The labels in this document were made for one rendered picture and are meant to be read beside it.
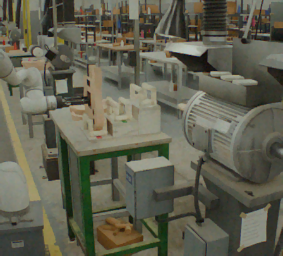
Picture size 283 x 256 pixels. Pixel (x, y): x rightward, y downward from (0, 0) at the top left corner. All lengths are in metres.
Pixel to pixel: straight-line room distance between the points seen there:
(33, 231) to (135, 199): 0.69
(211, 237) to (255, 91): 0.51
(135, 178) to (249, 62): 0.58
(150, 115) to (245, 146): 1.24
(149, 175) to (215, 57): 0.51
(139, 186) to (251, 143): 0.44
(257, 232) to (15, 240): 1.14
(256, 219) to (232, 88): 0.45
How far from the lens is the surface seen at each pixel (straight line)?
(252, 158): 1.21
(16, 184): 1.88
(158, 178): 1.41
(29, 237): 1.95
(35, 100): 2.27
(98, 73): 2.17
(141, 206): 1.42
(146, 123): 2.35
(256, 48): 1.37
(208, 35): 1.56
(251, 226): 1.36
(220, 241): 1.35
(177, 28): 1.51
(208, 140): 1.29
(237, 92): 1.23
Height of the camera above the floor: 1.66
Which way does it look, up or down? 15 degrees down
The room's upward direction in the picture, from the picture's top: 1 degrees counter-clockwise
